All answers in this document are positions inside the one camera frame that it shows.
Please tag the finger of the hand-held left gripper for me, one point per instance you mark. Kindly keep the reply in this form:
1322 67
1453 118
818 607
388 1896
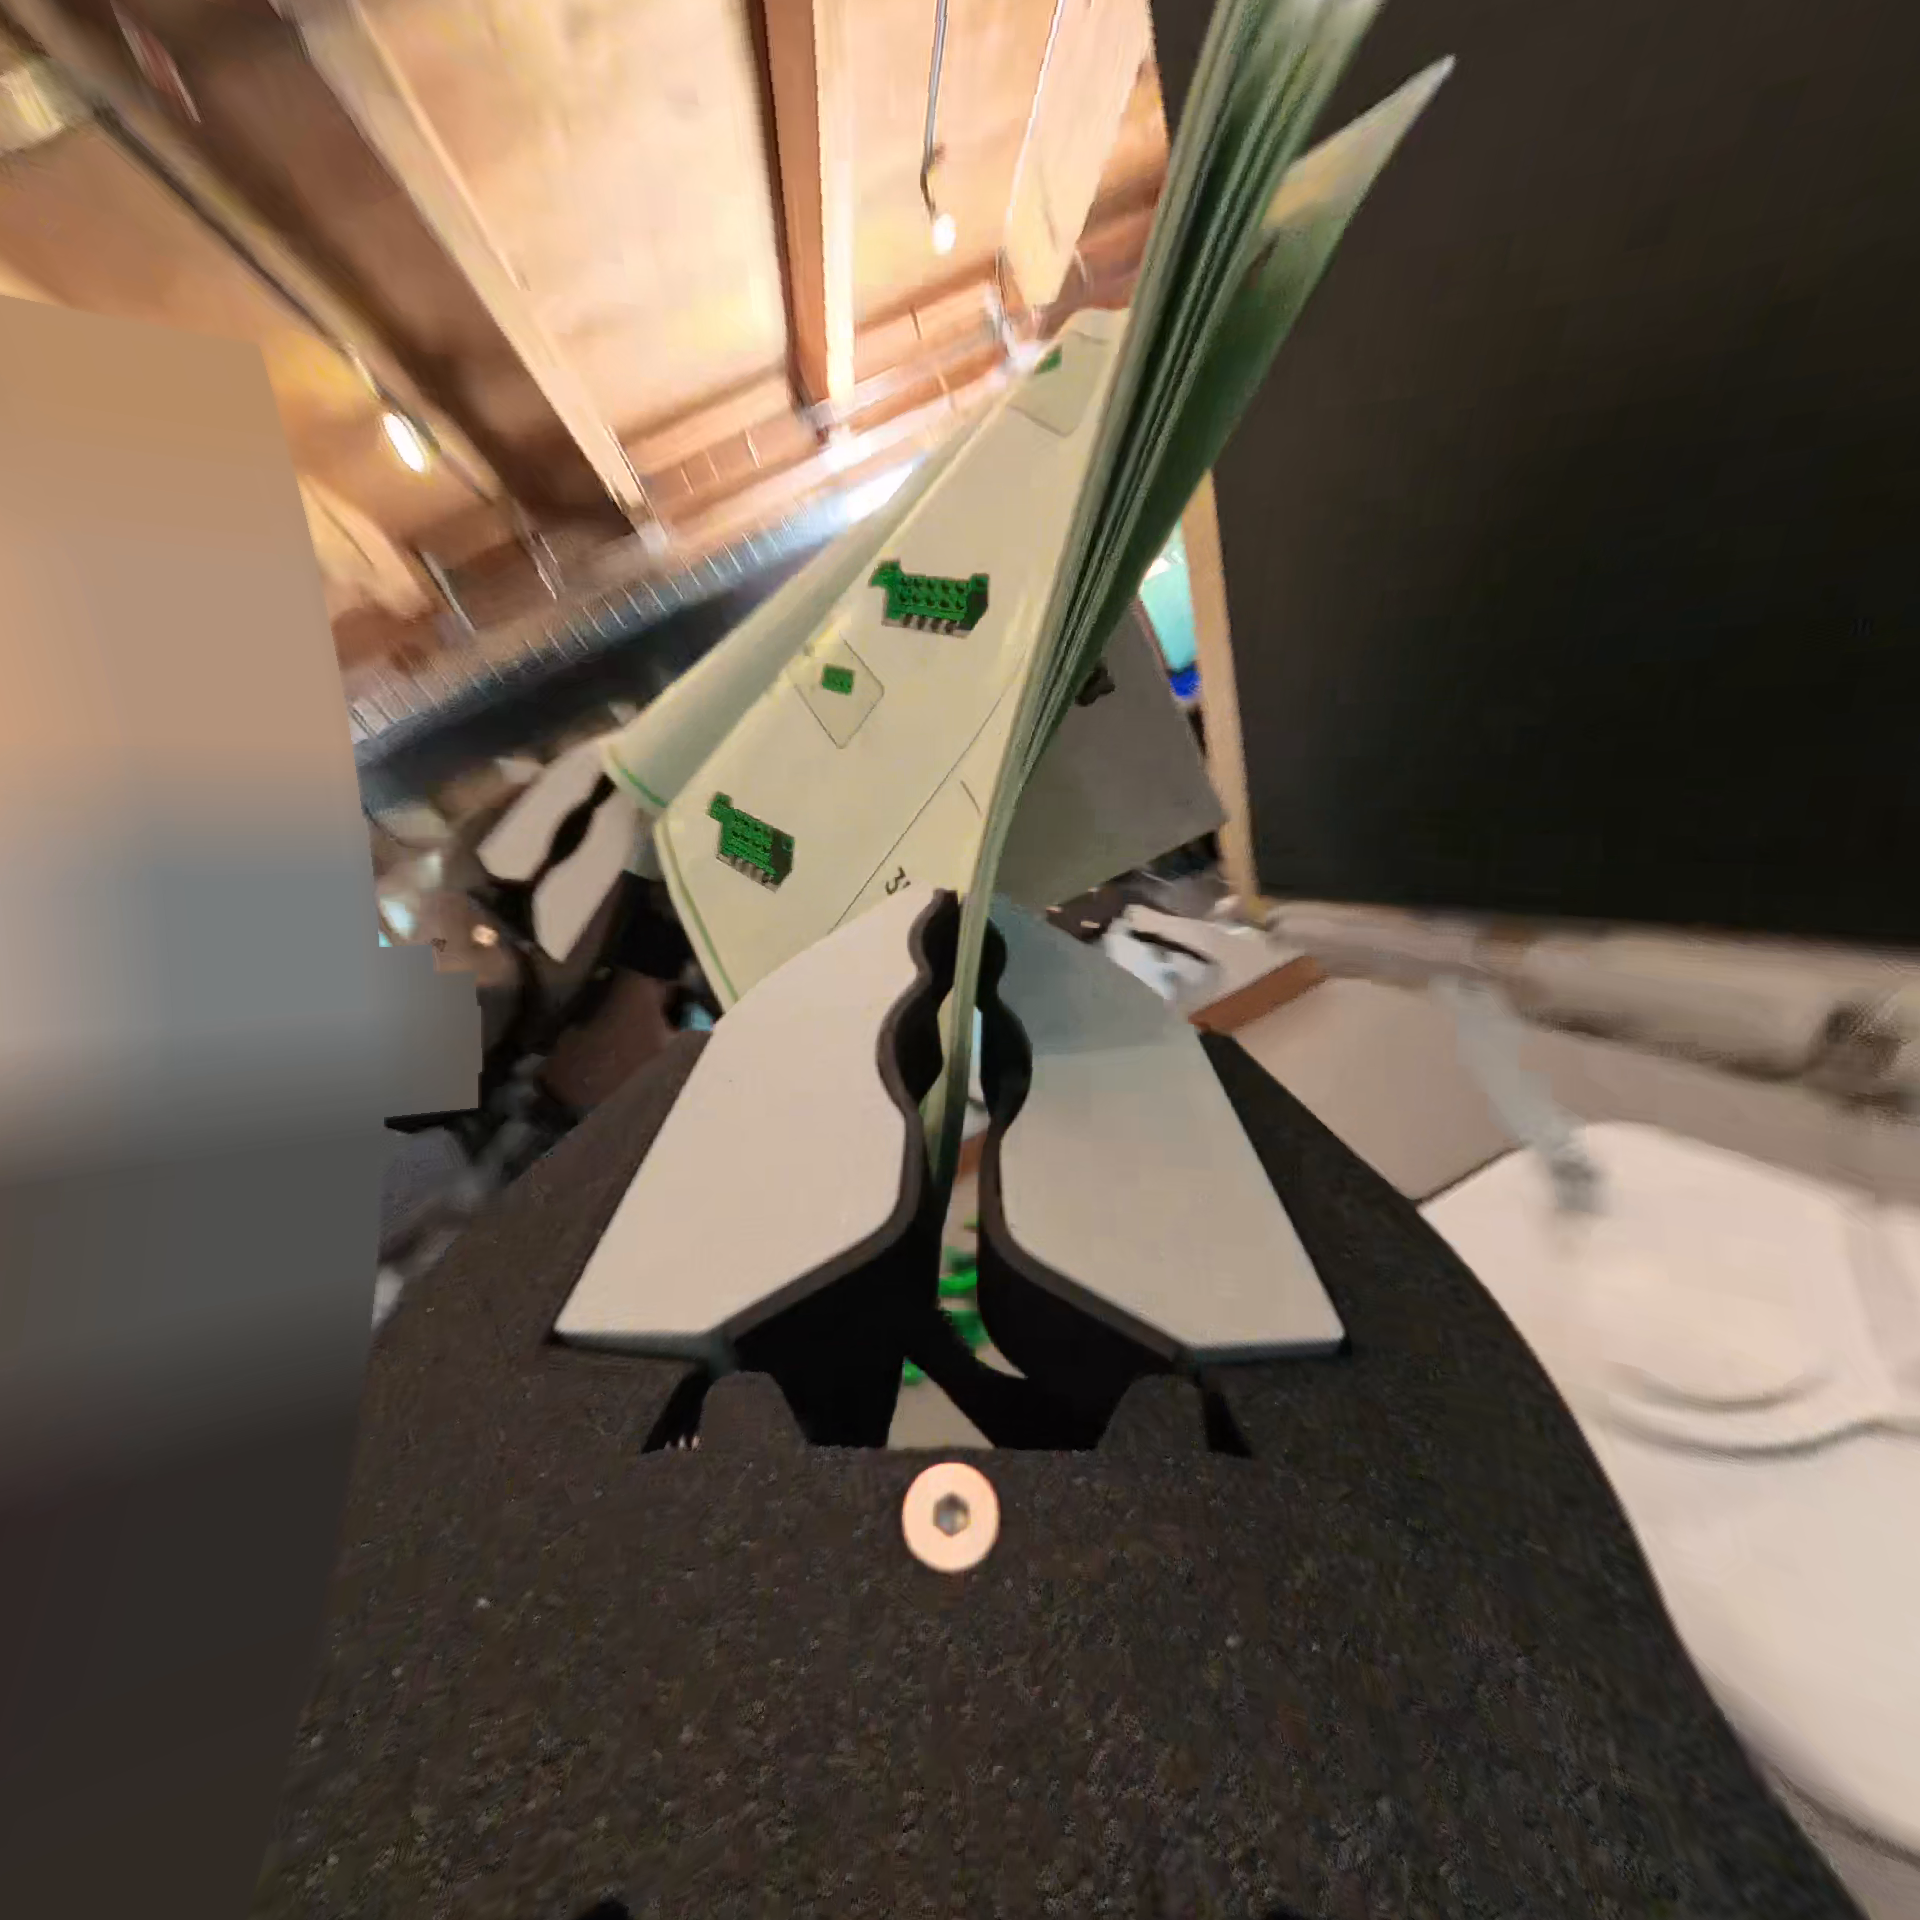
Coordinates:
530 818
586 895

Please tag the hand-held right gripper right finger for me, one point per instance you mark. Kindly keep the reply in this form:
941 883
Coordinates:
1169 1199

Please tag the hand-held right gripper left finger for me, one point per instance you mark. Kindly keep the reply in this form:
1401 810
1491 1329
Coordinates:
780 1155

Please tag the pale green instruction booklet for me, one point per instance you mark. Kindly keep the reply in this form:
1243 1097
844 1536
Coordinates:
839 751

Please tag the ceiling lamp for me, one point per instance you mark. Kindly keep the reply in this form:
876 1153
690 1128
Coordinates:
941 232
404 438

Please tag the black partition panel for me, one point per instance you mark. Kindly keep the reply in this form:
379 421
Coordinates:
1575 449

